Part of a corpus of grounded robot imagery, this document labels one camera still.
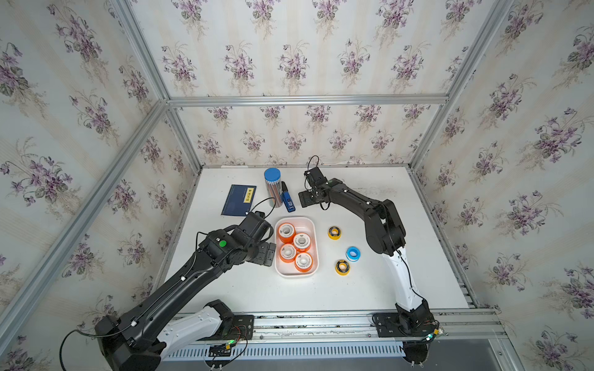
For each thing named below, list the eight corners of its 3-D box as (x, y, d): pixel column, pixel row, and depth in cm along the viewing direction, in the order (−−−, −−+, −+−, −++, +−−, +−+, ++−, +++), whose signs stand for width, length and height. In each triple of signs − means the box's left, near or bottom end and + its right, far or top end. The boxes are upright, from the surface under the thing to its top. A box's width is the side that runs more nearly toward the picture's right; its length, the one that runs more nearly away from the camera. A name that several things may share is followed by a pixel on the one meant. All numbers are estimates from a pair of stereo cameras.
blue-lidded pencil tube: (267, 207, 105) (263, 178, 90) (269, 196, 109) (265, 167, 94) (282, 207, 105) (280, 178, 90) (283, 196, 110) (281, 167, 94)
